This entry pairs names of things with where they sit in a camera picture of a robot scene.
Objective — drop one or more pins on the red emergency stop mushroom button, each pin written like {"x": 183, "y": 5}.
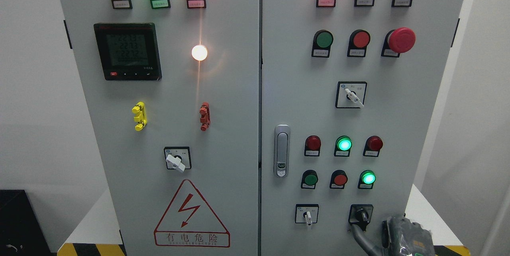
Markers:
{"x": 397, "y": 41}

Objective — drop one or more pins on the black digital power meter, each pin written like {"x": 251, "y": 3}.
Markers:
{"x": 128, "y": 51}

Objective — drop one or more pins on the lit green push button lower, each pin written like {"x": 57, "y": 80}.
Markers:
{"x": 367, "y": 179}

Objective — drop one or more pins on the red terminal connector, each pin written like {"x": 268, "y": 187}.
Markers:
{"x": 205, "y": 116}

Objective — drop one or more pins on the white lit indicator lamp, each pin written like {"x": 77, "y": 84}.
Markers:
{"x": 199, "y": 52}

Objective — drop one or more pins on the white-handled selector switch lower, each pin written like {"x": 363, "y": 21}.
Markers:
{"x": 306, "y": 214}

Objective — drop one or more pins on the red push button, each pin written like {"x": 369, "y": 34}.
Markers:
{"x": 338, "y": 179}
{"x": 358, "y": 43}

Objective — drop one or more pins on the lit green indicator lamp middle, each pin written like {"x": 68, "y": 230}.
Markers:
{"x": 343, "y": 146}

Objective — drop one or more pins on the white-handled selector switch left door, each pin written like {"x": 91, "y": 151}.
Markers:
{"x": 177, "y": 158}

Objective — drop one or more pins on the dark red indicator lamp right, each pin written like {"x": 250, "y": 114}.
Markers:
{"x": 373, "y": 146}

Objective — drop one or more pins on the red push button upper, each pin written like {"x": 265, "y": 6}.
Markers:
{"x": 358, "y": 43}

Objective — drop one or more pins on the dark red indicator lamp left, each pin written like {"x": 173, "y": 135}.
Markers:
{"x": 312, "y": 146}

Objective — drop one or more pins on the yellow terminal connector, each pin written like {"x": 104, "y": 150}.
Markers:
{"x": 140, "y": 116}

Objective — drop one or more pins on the white platform with hazard stripes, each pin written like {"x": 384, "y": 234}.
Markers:
{"x": 98, "y": 234}

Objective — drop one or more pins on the black box lower left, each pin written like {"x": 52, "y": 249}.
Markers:
{"x": 20, "y": 232}

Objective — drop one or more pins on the white-handled selector switch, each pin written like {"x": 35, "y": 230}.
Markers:
{"x": 350, "y": 95}
{"x": 306, "y": 214}

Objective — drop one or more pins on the black knob selector switch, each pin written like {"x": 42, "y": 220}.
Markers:
{"x": 360, "y": 215}

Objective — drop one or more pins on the white-handled selector switch upper right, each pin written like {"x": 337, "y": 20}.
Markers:
{"x": 350, "y": 95}

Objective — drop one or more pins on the grey electrical control cabinet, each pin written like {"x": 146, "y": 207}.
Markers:
{"x": 258, "y": 74}

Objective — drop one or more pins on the green push button upper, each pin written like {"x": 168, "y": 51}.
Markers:
{"x": 321, "y": 44}

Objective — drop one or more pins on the dark red indicator lamp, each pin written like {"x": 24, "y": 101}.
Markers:
{"x": 373, "y": 146}
{"x": 312, "y": 146}

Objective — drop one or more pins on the red push button lower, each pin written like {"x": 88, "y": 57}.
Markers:
{"x": 338, "y": 179}

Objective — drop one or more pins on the silver door handle lock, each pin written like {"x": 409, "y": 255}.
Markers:
{"x": 281, "y": 141}

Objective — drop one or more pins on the red electrical hazard warning sticker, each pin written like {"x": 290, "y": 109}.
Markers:
{"x": 189, "y": 221}

